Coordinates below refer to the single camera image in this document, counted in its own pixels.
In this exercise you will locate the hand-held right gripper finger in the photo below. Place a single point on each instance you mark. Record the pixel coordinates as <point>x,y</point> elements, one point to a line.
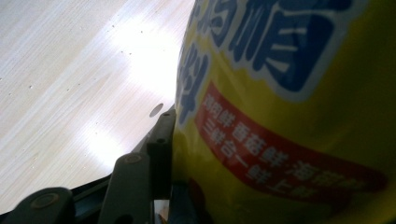
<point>160,161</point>

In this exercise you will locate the yellow seasoning packet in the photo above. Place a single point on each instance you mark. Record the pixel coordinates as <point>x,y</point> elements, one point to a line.
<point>311,118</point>

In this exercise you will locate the grey round sticker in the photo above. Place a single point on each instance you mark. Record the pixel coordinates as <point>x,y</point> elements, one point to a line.
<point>156,110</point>

